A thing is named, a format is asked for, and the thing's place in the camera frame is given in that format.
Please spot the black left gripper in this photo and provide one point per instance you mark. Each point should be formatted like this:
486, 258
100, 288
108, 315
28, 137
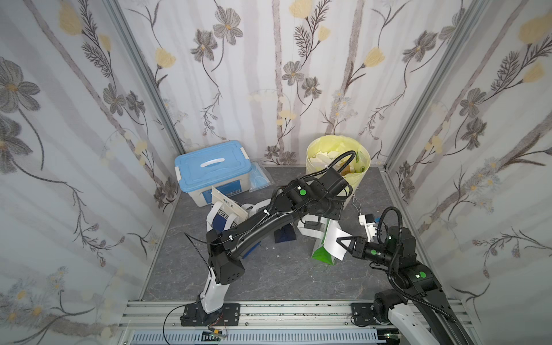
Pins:
335, 185

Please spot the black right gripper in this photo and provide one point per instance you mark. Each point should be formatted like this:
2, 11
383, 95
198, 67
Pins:
356, 248

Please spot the green white paper bag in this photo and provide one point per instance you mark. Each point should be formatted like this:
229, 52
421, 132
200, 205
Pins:
325, 232

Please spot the navy paper bag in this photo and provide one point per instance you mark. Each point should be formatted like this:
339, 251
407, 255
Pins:
284, 234
221, 222

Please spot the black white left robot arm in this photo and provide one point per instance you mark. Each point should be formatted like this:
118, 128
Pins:
320, 194

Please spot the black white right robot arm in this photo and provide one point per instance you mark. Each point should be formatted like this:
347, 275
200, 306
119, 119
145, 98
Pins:
416, 304

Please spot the torn paper pieces in bin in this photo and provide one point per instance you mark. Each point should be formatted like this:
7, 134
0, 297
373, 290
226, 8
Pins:
320, 160

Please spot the yellow-green bin liner bag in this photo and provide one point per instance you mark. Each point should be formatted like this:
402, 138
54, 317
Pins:
358, 159

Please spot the cream round trash bin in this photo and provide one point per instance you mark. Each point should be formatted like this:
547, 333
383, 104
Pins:
345, 172

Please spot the clear blue plastic pouch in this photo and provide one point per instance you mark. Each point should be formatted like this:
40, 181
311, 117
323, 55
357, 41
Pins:
259, 177

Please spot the white receipt left bag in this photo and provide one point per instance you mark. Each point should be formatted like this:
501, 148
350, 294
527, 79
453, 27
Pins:
221, 202

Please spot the blue lidded storage box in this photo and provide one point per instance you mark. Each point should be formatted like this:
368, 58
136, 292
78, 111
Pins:
225, 166

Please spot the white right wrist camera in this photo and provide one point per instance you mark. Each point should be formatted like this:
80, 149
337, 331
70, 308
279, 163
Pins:
370, 225

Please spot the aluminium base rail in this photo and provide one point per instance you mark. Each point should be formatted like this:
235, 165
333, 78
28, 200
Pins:
280, 315

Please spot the white slotted cable duct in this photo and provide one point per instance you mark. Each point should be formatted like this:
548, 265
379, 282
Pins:
260, 336

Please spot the right aluminium frame post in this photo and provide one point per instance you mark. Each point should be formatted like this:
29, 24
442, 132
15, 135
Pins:
460, 38

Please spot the aluminium frame post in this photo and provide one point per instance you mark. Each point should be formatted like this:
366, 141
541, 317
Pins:
460, 38
146, 76

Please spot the left aluminium frame post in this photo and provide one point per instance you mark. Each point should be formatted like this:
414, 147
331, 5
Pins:
146, 76

